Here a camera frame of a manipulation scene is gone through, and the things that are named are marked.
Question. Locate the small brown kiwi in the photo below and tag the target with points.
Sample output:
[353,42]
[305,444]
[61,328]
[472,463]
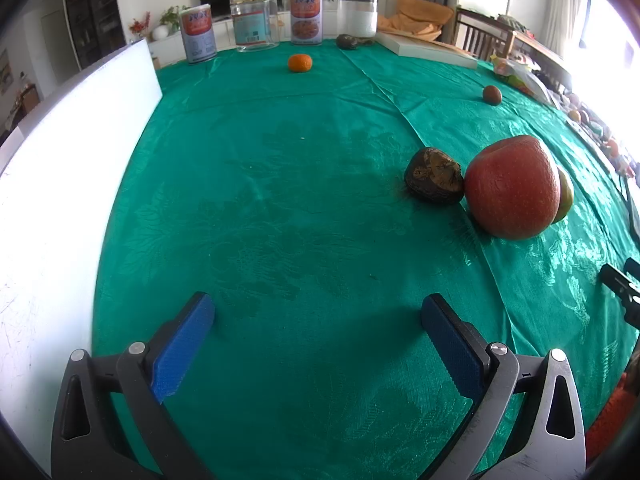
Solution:
[492,95]

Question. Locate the orange plush cushion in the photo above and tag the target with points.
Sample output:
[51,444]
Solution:
[610,425]

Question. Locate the wooden dining chairs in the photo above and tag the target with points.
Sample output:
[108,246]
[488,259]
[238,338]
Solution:
[20,105]

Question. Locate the crumpled plastic bag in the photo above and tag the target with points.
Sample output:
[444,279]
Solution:
[520,72]

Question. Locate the red apple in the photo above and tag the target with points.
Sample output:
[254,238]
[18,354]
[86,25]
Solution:
[512,187]

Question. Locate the white jar black lid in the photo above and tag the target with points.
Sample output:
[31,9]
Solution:
[357,15]

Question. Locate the green tablecloth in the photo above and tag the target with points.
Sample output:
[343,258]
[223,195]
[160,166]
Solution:
[300,210]

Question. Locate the orange lounge chair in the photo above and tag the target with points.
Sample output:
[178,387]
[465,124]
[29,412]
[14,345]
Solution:
[415,17]

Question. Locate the green-red mango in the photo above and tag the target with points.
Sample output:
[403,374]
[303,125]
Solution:
[566,195]

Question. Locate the white cardboard box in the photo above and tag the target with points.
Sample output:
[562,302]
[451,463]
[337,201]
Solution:
[60,210]

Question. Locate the wall picture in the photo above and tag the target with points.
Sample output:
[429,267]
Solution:
[4,70]

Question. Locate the wooden slatted bench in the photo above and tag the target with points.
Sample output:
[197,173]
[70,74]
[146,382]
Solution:
[482,35]

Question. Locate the pile of small toys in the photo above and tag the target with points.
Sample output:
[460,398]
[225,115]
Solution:
[595,125]

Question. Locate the red flower bouquet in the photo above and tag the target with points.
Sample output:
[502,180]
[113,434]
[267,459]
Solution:
[140,25]

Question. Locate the dark bookshelf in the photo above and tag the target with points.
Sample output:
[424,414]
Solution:
[92,10]

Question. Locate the printed tin can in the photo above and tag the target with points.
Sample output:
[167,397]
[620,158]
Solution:
[198,33]
[306,16]

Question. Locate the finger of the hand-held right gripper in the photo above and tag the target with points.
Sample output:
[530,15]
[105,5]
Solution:
[620,287]

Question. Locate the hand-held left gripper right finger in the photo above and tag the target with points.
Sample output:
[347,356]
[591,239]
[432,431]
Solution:
[452,355]

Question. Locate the potted plant white vase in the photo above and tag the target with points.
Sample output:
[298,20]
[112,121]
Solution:
[172,16]

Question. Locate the glass jar gold lid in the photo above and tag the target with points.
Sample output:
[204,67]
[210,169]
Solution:
[255,21]

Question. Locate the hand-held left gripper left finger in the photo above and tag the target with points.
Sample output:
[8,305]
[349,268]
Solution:
[185,340]

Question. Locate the flat white box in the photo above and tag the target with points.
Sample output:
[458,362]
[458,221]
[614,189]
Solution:
[430,49]

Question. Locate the tangerine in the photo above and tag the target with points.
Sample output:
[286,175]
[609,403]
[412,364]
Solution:
[299,62]

